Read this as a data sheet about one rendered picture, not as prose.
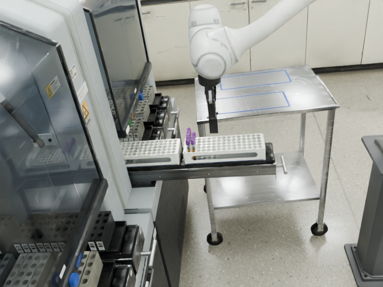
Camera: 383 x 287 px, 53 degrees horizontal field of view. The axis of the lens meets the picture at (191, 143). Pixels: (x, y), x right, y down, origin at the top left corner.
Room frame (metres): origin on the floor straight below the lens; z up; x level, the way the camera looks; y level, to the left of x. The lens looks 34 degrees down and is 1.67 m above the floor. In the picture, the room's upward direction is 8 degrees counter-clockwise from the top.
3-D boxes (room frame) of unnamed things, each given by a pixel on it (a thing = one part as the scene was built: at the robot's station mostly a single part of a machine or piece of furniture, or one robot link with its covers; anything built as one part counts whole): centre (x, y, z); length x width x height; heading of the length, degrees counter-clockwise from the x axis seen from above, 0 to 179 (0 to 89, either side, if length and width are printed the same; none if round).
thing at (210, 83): (1.16, -0.09, 1.11); 0.08 x 0.07 x 0.09; 172
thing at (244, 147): (1.15, -0.12, 0.83); 0.30 x 0.10 x 0.06; 82
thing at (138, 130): (1.36, 0.21, 0.85); 0.12 x 0.02 x 0.06; 172
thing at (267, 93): (1.62, -0.35, 0.41); 0.67 x 0.46 x 0.82; 86
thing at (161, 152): (1.20, 0.19, 0.83); 0.30 x 0.10 x 0.06; 82
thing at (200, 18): (1.14, -0.09, 1.29); 0.13 x 0.11 x 0.16; 177
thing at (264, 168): (1.17, 0.02, 0.78); 0.73 x 0.14 x 0.09; 82
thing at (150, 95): (1.66, 0.16, 0.85); 0.12 x 0.02 x 0.06; 171
